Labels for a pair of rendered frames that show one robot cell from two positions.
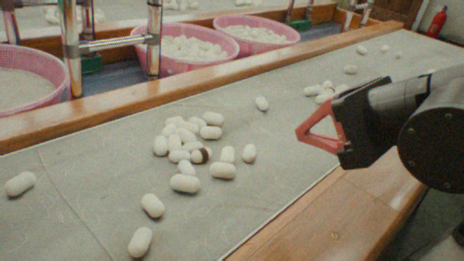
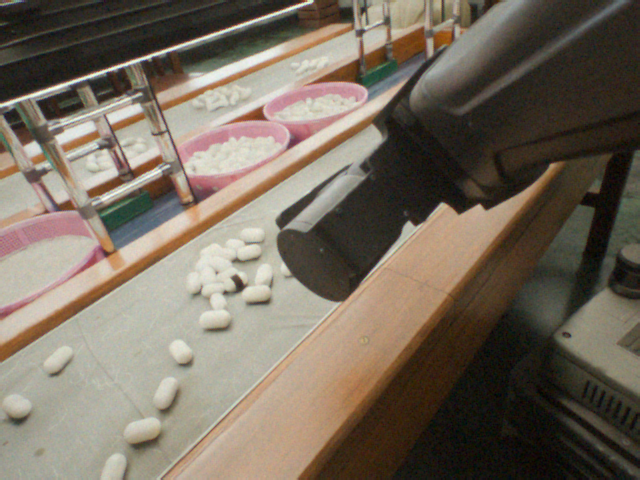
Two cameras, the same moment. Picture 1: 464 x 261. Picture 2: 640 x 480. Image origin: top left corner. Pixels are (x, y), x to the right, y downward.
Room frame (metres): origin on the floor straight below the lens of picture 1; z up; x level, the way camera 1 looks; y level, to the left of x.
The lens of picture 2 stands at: (-0.01, -0.17, 1.12)
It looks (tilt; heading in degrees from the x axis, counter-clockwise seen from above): 35 degrees down; 12
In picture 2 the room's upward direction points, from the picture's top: 11 degrees counter-clockwise
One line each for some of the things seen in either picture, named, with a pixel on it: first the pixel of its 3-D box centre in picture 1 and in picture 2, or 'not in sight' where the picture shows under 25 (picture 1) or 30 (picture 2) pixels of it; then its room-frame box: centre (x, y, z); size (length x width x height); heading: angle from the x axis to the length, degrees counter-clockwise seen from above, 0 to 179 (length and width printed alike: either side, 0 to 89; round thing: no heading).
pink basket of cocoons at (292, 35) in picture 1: (254, 43); (317, 118); (1.05, 0.00, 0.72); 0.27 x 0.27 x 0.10
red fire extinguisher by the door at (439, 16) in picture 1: (437, 24); not in sight; (4.63, -2.20, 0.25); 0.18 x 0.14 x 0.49; 140
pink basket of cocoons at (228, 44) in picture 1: (185, 57); (235, 164); (0.83, 0.17, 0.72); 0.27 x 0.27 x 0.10
